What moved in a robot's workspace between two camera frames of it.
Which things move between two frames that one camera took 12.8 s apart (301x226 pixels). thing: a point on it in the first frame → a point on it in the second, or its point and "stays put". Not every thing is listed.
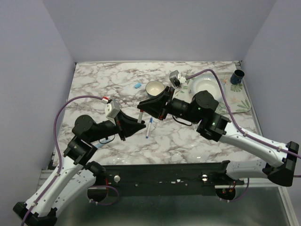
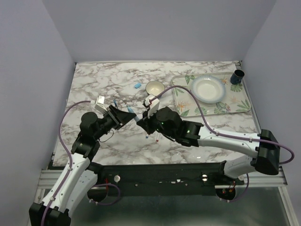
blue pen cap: x=138 y=85 stays put
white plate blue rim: x=208 y=82 stays put
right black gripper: x=154 y=106 → x=145 y=123
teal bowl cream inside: x=154 y=88 stays put
